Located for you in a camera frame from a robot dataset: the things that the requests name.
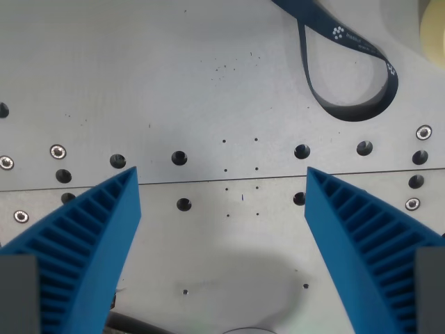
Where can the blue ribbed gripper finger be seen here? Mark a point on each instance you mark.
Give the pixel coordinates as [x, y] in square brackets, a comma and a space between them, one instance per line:
[90, 250]
[351, 243]

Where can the cream tape roll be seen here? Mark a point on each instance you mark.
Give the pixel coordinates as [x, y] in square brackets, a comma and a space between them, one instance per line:
[434, 31]

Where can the grey round disc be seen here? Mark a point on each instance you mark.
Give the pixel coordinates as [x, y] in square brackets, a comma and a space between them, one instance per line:
[250, 331]

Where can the silver socket head screw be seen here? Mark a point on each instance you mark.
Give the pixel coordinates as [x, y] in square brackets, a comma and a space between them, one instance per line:
[424, 132]
[21, 216]
[6, 162]
[412, 204]
[58, 151]

